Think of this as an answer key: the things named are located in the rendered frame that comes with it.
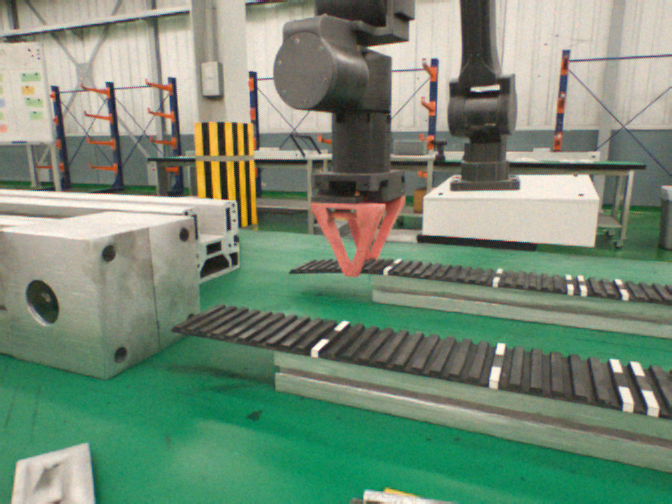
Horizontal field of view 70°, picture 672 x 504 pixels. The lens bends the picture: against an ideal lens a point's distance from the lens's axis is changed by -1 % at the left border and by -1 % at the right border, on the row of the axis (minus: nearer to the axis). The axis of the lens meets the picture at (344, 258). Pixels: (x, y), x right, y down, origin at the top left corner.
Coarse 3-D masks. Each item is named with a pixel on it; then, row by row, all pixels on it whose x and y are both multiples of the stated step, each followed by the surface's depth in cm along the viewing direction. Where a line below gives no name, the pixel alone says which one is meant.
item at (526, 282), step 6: (516, 276) 45; (522, 276) 44; (528, 276) 45; (534, 276) 44; (516, 282) 42; (522, 282) 42; (528, 282) 42; (534, 282) 42; (516, 288) 41; (522, 288) 41; (528, 288) 41; (534, 288) 41
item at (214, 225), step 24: (0, 192) 71; (24, 192) 70; (48, 192) 69; (24, 216) 61; (48, 216) 59; (72, 216) 58; (192, 216) 52; (216, 216) 57; (216, 240) 56; (216, 264) 59
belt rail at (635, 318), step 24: (384, 288) 47; (408, 288) 46; (432, 288) 45; (456, 288) 44; (480, 288) 43; (504, 288) 42; (456, 312) 44; (480, 312) 44; (504, 312) 43; (528, 312) 42; (552, 312) 41; (576, 312) 41; (600, 312) 40; (624, 312) 39; (648, 312) 38; (648, 336) 39
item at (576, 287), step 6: (570, 276) 44; (582, 276) 44; (564, 282) 43; (570, 282) 42; (576, 282) 43; (582, 282) 42; (564, 288) 41; (570, 288) 40; (576, 288) 41; (582, 288) 40; (588, 288) 41; (564, 294) 40; (570, 294) 40; (576, 294) 40; (582, 294) 39; (588, 294) 39
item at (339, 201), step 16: (320, 192) 46; (336, 192) 46; (352, 192) 49; (320, 208) 44; (336, 208) 44; (352, 208) 43; (368, 208) 42; (384, 208) 44; (320, 224) 45; (368, 224) 43; (336, 240) 46; (368, 240) 44; (336, 256) 46; (352, 272) 46
